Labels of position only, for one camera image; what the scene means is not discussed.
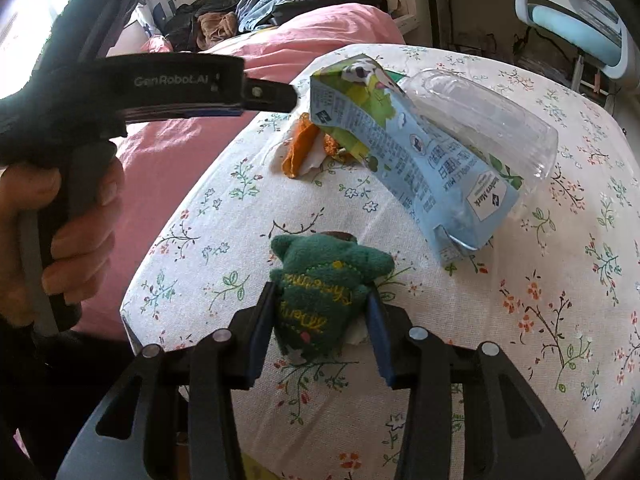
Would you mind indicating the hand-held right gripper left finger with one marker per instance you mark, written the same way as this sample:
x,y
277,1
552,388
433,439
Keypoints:
x,y
257,332

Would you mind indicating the blue milk carton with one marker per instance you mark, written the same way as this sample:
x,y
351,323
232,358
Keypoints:
x,y
400,160

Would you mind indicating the window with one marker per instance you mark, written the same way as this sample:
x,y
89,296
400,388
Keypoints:
x,y
20,10

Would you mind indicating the pile of clothes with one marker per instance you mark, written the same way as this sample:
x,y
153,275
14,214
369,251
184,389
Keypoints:
x,y
185,20

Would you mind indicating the blue and grey desk chair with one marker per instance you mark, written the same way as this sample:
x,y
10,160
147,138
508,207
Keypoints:
x,y
575,30

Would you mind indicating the brown garment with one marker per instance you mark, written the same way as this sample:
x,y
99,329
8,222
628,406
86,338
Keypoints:
x,y
215,27

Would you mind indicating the green plush toy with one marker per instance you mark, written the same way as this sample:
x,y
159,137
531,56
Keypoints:
x,y
320,290

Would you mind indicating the person's left hand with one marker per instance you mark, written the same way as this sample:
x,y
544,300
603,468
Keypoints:
x,y
85,245

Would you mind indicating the orange peel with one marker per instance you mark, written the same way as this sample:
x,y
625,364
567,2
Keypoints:
x,y
300,152

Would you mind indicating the floral tablecloth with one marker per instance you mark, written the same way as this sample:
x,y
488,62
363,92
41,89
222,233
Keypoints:
x,y
500,320

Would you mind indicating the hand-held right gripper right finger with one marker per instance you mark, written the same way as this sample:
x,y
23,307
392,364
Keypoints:
x,y
380,342

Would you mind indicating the pink blanket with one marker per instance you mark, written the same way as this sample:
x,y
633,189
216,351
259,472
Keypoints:
x,y
175,170

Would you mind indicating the person's black pants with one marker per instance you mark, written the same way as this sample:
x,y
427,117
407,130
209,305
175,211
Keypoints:
x,y
60,410

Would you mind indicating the pink printed curtain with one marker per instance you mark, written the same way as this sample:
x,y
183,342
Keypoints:
x,y
150,12

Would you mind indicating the blue denim garment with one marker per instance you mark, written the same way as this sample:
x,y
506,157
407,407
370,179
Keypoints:
x,y
260,12

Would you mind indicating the clear plastic bottle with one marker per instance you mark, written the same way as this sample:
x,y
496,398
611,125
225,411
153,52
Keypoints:
x,y
492,115

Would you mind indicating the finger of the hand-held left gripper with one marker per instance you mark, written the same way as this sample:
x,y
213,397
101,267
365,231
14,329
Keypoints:
x,y
270,92

